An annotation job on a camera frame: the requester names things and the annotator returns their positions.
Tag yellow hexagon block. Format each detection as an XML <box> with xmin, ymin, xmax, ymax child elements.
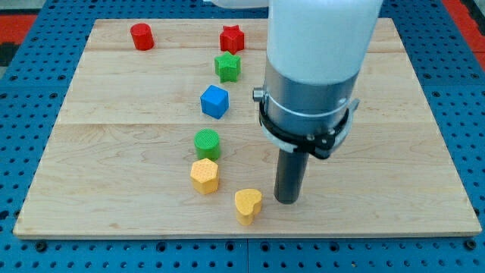
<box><xmin>190</xmin><ymin>158</ymin><xmax>220</xmax><ymax>195</ymax></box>

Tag blue cube block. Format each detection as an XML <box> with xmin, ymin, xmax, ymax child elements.
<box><xmin>200</xmin><ymin>85</ymin><xmax>229</xmax><ymax>119</ymax></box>

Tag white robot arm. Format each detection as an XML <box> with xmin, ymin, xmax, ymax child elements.
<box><xmin>212</xmin><ymin>0</ymin><xmax>383</xmax><ymax>159</ymax></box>

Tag green cylinder block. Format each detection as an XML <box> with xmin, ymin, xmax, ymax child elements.
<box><xmin>194</xmin><ymin>128</ymin><xmax>221</xmax><ymax>161</ymax></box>

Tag red cylinder block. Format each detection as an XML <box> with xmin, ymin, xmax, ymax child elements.
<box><xmin>130</xmin><ymin>23</ymin><xmax>155</xmax><ymax>51</ymax></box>

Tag red star block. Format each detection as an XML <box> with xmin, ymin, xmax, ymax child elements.
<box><xmin>219</xmin><ymin>25</ymin><xmax>245</xmax><ymax>55</ymax></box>

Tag yellow heart block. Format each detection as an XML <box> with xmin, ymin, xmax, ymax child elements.
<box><xmin>234</xmin><ymin>188</ymin><xmax>263</xmax><ymax>226</ymax></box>

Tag green star block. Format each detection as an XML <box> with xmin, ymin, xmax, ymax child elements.
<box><xmin>214</xmin><ymin>52</ymin><xmax>241</xmax><ymax>83</ymax></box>

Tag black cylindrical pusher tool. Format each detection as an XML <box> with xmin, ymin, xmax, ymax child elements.
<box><xmin>274</xmin><ymin>149</ymin><xmax>308</xmax><ymax>204</ymax></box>

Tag wooden board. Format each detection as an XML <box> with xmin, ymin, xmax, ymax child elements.
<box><xmin>14</xmin><ymin>18</ymin><xmax>482</xmax><ymax>240</ymax></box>

